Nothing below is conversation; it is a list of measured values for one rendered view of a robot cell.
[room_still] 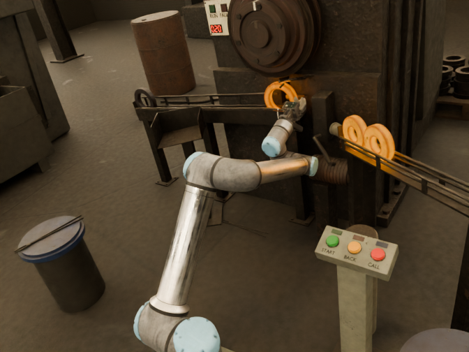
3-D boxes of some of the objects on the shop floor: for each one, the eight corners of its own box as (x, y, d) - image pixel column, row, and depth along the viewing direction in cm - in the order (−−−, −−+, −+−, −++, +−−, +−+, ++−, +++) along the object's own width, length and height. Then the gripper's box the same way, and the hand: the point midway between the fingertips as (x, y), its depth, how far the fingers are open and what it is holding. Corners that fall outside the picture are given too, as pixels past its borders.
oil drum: (172, 79, 534) (155, 10, 489) (206, 82, 501) (190, 8, 455) (141, 96, 496) (118, 22, 450) (174, 100, 463) (153, 21, 417)
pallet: (334, 107, 369) (332, 60, 346) (368, 76, 419) (368, 34, 397) (482, 122, 298) (492, 65, 275) (502, 84, 349) (511, 33, 326)
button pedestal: (336, 332, 170) (329, 220, 138) (393, 357, 156) (400, 239, 125) (320, 362, 160) (309, 248, 128) (380, 392, 146) (384, 272, 114)
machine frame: (281, 143, 326) (249, -117, 235) (421, 165, 264) (450, -175, 174) (229, 190, 279) (165, -112, 188) (386, 230, 217) (400, -189, 127)
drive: (336, 100, 380) (327, -127, 288) (446, 110, 326) (477, -168, 234) (283, 151, 313) (250, -124, 221) (410, 173, 259) (434, -180, 167)
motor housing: (321, 230, 227) (315, 149, 199) (359, 241, 214) (358, 155, 187) (311, 244, 219) (303, 161, 191) (350, 255, 206) (347, 169, 179)
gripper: (290, 118, 183) (309, 88, 192) (273, 116, 188) (293, 87, 197) (295, 131, 189) (313, 102, 198) (278, 129, 194) (296, 100, 203)
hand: (303, 100), depth 199 cm, fingers closed
